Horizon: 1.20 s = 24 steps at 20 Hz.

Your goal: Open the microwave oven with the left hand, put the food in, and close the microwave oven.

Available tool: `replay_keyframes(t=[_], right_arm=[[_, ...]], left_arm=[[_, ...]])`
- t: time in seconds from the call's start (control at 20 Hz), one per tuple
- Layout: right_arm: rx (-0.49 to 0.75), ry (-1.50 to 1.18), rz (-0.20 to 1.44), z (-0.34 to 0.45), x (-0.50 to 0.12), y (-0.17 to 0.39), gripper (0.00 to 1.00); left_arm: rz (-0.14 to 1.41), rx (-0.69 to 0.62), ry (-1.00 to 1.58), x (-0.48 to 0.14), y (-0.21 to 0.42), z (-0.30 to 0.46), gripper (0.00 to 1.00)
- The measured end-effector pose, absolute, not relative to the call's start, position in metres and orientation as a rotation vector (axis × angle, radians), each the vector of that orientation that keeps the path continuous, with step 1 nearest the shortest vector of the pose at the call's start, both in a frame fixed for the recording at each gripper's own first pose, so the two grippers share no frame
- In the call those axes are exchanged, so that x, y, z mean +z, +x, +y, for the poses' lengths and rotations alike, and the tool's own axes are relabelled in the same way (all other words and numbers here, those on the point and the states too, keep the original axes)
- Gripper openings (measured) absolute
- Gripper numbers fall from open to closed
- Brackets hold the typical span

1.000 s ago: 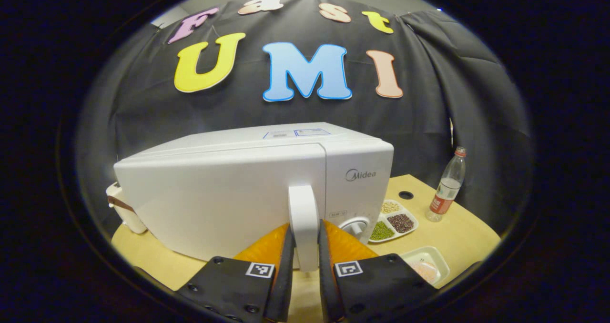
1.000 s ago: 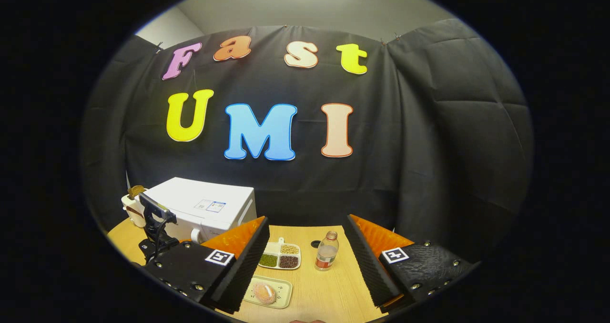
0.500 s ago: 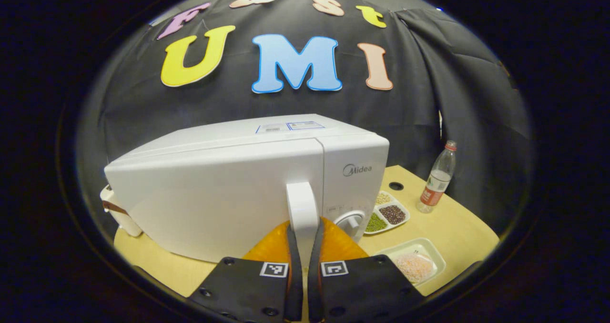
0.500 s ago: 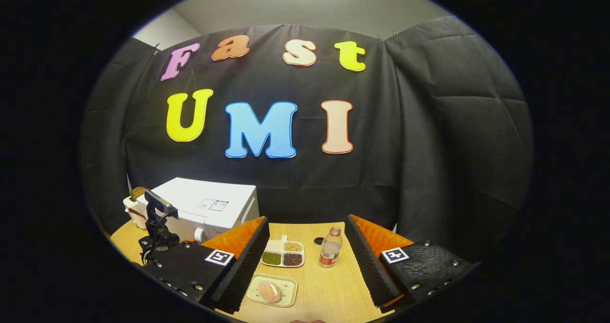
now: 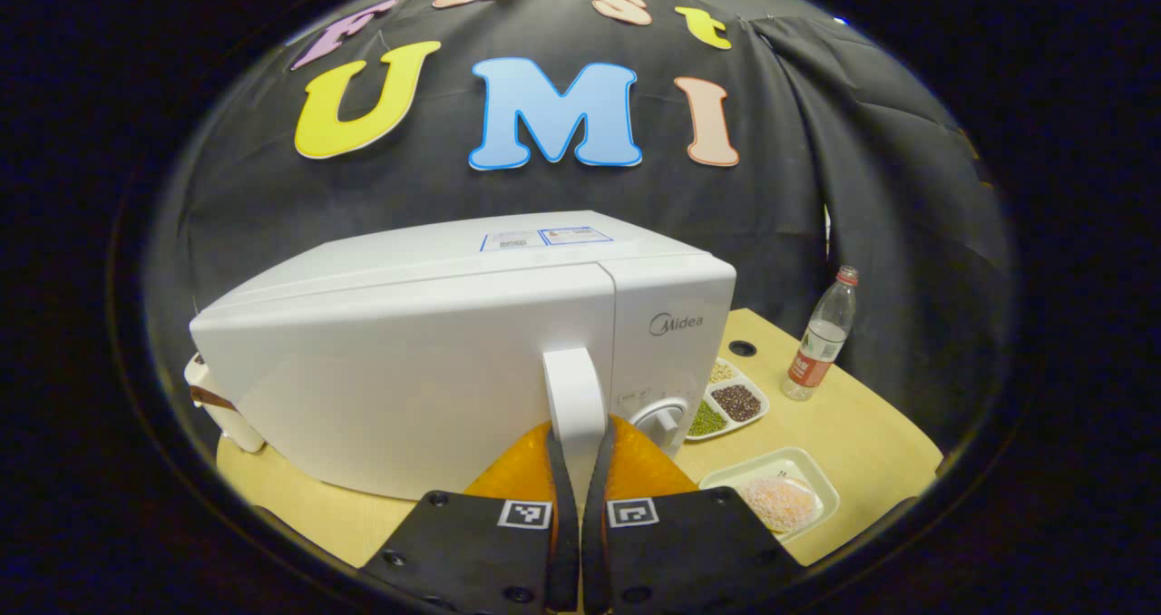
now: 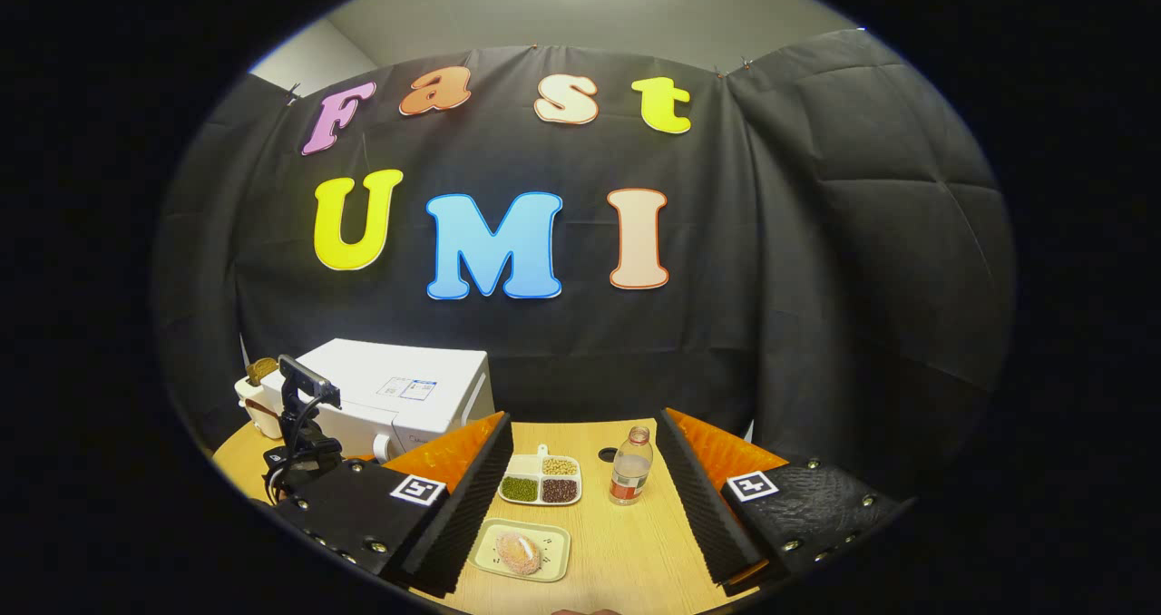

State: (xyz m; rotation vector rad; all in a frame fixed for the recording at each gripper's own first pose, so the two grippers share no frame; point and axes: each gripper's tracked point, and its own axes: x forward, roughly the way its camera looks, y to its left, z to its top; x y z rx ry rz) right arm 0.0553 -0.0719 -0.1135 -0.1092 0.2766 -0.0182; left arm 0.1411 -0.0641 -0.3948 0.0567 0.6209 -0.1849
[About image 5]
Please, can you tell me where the white divided bean dish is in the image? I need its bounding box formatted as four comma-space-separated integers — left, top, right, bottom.
685, 356, 770, 442

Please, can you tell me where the clear bottle with red label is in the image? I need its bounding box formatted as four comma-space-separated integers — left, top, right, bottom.
782, 266, 859, 402

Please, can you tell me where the white toaster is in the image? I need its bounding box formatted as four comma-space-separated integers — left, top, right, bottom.
184, 354, 266, 454

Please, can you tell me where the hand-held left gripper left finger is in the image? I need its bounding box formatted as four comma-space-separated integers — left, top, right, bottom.
363, 420, 581, 615

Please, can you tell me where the white microwave oven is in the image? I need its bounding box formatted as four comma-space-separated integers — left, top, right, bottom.
189, 211, 737, 500

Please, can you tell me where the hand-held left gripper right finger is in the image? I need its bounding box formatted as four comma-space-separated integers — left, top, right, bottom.
582, 415, 804, 615

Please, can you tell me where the pink orange round food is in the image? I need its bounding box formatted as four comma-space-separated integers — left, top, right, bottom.
739, 477, 817, 534

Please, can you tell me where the black backdrop cloth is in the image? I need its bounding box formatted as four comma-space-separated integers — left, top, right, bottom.
145, 0, 1012, 453

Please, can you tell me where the pale green square plate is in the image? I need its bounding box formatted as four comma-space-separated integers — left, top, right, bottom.
698, 447, 841, 543

